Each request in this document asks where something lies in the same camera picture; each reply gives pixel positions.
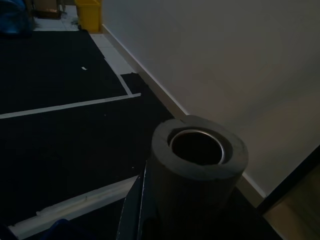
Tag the blue plastic bag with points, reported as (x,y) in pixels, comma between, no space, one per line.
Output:
(13,18)

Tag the yellow plastic bin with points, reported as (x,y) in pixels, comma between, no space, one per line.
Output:
(88,15)

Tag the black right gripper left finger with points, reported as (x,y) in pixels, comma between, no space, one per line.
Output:
(132,212)

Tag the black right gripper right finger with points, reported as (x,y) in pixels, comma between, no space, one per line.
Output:
(245,225)

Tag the black floor mat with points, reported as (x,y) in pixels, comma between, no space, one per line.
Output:
(62,145)

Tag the brown cardboard box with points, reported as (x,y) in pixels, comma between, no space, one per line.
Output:
(47,8)

